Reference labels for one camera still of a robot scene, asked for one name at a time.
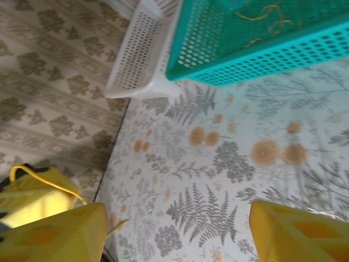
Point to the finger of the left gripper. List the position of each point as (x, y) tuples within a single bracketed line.
[(35, 202)]

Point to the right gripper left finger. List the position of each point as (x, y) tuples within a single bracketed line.
[(54, 240)]

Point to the white perforated plastic basket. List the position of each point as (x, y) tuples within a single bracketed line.
[(136, 54)]

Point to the floral patterned table cover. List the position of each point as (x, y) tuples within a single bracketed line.
[(218, 163)]

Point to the teal perforated plastic basket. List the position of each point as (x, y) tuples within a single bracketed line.
[(201, 41)]

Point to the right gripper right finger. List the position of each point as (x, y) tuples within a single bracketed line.
[(300, 237)]

